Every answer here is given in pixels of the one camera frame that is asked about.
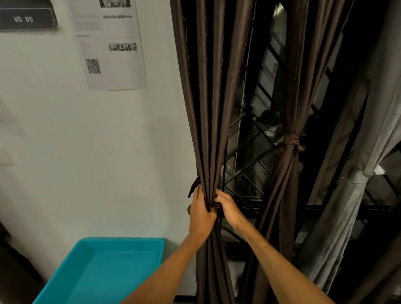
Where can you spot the white printed paper notice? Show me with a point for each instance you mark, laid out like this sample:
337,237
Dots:
109,72

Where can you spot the grey curtain tie-back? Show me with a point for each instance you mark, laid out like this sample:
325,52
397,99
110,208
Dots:
359,176

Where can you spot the black window grille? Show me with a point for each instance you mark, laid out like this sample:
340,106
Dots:
260,131

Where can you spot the brown curtain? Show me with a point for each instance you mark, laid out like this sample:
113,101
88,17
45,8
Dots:
300,78
213,94

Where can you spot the teal plastic tray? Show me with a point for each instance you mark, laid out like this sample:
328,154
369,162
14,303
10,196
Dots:
106,272

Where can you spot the person's left forearm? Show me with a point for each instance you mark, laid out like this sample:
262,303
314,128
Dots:
169,275

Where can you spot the grey curtain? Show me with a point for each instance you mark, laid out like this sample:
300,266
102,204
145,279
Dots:
372,125

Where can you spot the brown curtain tie-back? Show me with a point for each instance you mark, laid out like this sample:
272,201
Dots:
292,141

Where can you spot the person's left thumb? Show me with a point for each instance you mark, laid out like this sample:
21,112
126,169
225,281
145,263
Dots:
212,210

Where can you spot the person's right hand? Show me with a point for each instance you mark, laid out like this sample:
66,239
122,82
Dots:
233,214

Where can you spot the person's left hand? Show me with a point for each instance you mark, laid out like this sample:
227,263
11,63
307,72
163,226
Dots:
200,220

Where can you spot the black wall sign plate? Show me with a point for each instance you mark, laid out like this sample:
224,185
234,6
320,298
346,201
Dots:
25,18

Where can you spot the person's right forearm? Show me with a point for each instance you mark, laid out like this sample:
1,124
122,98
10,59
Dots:
282,275

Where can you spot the person's right thumb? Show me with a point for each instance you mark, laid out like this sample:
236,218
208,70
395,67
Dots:
220,210

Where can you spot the tied brown curtain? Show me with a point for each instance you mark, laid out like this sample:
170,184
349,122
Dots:
300,78

